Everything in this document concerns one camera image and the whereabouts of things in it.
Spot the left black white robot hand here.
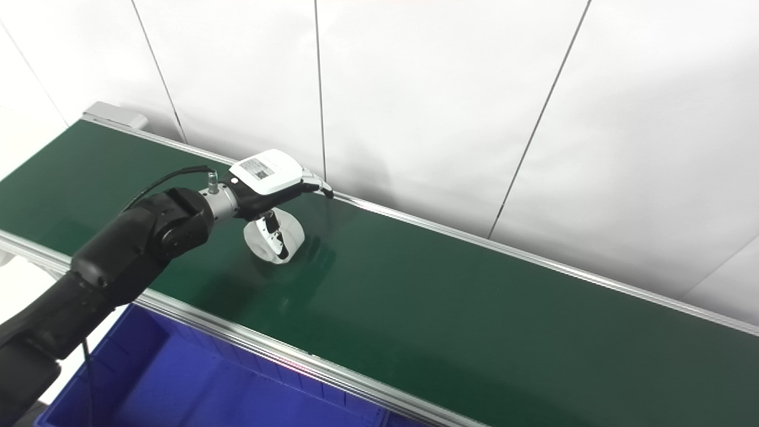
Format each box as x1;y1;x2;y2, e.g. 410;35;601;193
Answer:
228;148;334;263

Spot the white round plastic part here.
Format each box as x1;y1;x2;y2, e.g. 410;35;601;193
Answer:
243;208;306;265

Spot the grey conveyor end housing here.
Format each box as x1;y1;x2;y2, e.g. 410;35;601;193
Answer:
82;101;149;132

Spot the green conveyor belt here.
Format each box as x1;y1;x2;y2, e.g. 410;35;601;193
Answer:
0;113;759;427
0;122;759;427

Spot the blue plastic bin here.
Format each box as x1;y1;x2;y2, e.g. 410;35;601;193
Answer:
34;304;430;427

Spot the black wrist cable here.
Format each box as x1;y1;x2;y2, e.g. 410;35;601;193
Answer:
121;165;219;212

